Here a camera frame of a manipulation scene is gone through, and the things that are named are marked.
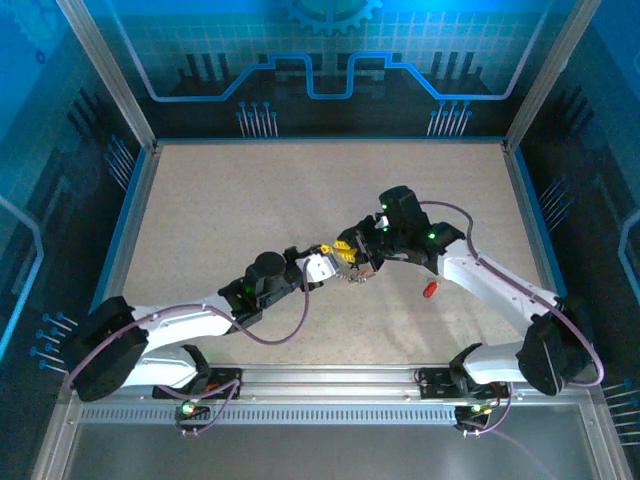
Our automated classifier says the grey metal panel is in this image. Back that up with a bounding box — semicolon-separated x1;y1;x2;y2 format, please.
29;399;631;480

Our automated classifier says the blue circuit print panel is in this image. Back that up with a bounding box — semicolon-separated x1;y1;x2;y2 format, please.
514;0;640;480
82;0;584;142
0;0;151;480

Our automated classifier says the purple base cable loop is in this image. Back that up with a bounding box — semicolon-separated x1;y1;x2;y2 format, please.
457;369;556;480
173;360;245;437

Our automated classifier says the small LED circuit board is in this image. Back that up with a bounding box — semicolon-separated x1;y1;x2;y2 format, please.
454;402;494;419
175;399;211;421

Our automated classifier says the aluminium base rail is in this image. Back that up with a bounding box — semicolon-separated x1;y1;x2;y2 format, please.
64;363;599;407

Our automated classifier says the aluminium frame post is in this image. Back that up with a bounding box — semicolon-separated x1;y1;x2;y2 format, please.
502;0;604;151
55;0;162;151

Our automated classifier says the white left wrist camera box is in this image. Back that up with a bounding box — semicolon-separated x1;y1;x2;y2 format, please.
303;252;337;284

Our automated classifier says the bunch of keys with tags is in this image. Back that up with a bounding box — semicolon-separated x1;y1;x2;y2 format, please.
337;262;376;285

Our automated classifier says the slotted grey cable duct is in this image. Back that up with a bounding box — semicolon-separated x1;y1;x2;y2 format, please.
79;407;459;427

